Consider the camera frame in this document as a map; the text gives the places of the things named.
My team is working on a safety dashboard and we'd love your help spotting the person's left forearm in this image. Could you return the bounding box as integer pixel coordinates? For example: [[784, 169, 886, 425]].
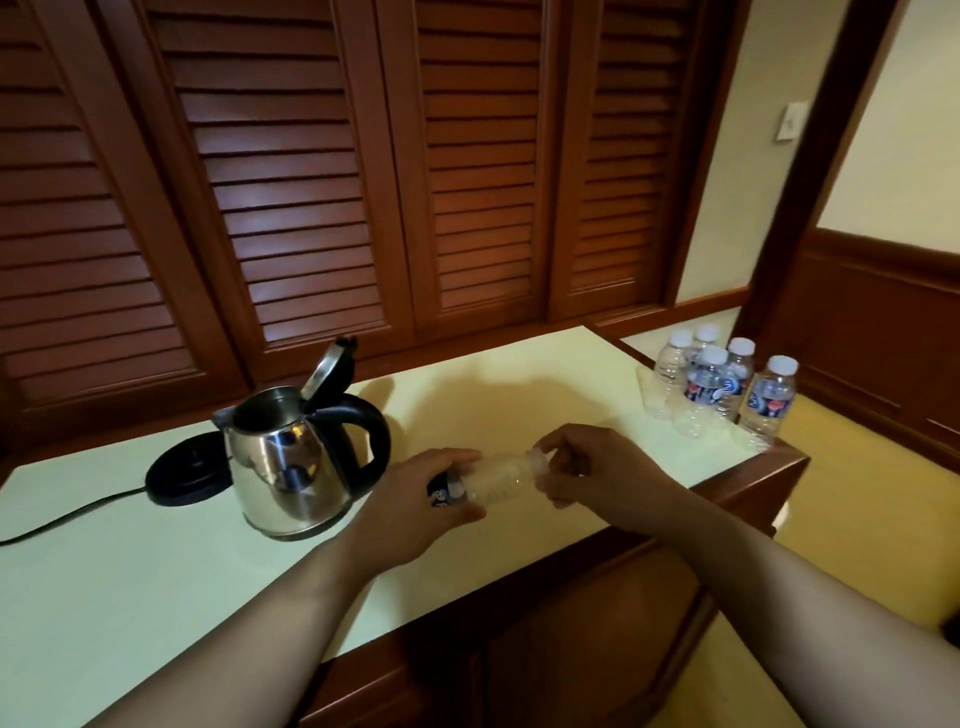
[[86, 534, 380, 728]]

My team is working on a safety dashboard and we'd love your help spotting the black power cord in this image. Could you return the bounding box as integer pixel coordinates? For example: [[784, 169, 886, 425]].
[[0, 485, 153, 548]]

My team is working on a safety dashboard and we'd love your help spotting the person's left hand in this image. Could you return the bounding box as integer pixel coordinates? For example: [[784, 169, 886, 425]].
[[330, 447, 489, 579]]

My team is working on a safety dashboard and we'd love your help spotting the wooden baseboard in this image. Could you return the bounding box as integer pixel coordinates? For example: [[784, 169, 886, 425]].
[[588, 287, 751, 340]]

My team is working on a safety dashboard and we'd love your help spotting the person's right hand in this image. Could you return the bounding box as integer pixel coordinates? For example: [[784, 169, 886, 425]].
[[535, 423, 681, 520]]

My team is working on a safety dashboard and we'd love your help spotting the white wall switch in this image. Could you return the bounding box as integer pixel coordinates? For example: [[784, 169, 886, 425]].
[[775, 100, 812, 144]]

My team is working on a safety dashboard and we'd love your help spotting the wooden door frame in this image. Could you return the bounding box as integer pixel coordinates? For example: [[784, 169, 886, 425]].
[[738, 0, 905, 354]]

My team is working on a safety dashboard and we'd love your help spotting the person's right forearm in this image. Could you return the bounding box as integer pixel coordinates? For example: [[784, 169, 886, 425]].
[[646, 480, 960, 728]]

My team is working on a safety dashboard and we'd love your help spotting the wooden wall panel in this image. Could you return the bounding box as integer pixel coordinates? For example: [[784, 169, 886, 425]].
[[753, 226, 960, 475]]

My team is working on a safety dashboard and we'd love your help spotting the black kettle base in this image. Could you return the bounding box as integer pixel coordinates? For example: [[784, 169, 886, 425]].
[[144, 435, 243, 509]]

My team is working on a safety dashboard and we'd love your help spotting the wooden cabinet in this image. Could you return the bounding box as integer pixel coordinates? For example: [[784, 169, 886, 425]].
[[298, 438, 813, 728]]

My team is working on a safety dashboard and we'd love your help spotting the wooden louvred door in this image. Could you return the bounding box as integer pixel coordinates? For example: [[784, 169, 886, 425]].
[[546, 0, 751, 325], [93, 0, 418, 369], [0, 0, 252, 451], [373, 0, 580, 340]]

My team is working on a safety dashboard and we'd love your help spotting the stainless steel electric kettle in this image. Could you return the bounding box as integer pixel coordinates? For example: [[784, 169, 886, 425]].
[[212, 335, 393, 543]]

